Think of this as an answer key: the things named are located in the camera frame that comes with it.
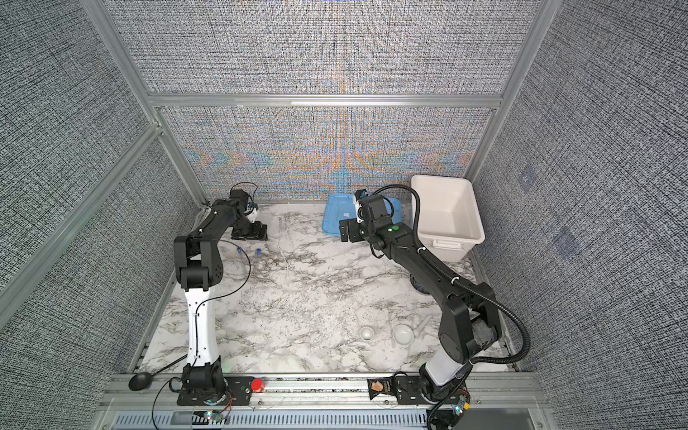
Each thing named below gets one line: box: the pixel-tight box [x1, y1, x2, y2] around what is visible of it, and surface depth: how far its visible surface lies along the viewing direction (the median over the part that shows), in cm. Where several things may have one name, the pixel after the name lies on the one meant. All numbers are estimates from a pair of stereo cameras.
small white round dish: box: [359, 326, 376, 342], surface depth 83 cm
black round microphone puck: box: [128, 371, 153, 392], surface depth 76 cm
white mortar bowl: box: [391, 323, 415, 348], surface depth 84 cm
